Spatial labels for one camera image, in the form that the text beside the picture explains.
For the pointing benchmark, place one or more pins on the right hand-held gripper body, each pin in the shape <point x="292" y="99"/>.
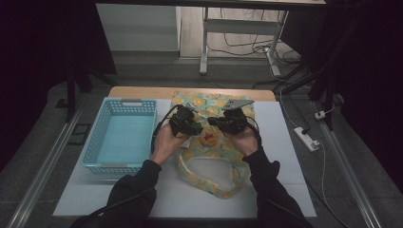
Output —
<point x="236" y="118"/>

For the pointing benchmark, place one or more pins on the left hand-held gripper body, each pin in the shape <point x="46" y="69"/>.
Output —
<point x="182" y="122"/>

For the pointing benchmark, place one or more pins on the orange slice print fabric bag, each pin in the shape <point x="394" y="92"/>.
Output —
<point x="218" y="164"/>

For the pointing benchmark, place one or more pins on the light blue perforated plastic basket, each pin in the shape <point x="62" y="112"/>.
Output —
<point x="123" y="139"/>

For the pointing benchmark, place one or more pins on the person's right hand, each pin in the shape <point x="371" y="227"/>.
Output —
<point x="245" y="142"/>

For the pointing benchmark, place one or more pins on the white table mat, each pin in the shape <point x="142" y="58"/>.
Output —
<point x="278" y="133"/>

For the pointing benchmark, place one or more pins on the black plug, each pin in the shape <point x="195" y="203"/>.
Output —
<point x="305" y="130"/>

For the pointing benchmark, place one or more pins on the white power strip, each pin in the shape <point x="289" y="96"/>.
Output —
<point x="306" y="139"/>

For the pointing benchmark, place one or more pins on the small white adapter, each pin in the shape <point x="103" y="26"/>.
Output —
<point x="320" y="115"/>

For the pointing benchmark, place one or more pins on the black stand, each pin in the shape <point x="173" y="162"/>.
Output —
<point x="71" y="95"/>
<point x="326" y="85"/>

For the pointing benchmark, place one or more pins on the small black floor plate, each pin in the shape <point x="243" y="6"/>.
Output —
<point x="61" y="103"/>

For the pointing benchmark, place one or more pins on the white desk frame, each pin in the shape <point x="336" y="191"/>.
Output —
<point x="240" y="27"/>

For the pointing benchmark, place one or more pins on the metal floor rail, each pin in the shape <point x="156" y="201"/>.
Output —
<point x="348" y="167"/>
<point x="44" y="161"/>

